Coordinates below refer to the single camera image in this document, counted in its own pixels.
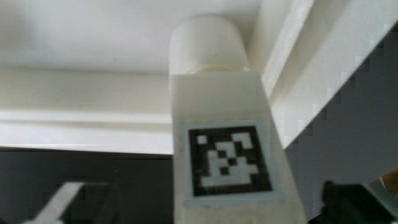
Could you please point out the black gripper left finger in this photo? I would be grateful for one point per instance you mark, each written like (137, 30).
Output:
(81, 205)

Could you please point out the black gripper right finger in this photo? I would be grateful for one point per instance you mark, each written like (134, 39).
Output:
(361, 203)

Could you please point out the white leg with tag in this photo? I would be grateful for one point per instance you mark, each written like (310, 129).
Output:
(233, 182)

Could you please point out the white square tabletop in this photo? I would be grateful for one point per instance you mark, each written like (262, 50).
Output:
(84, 64)

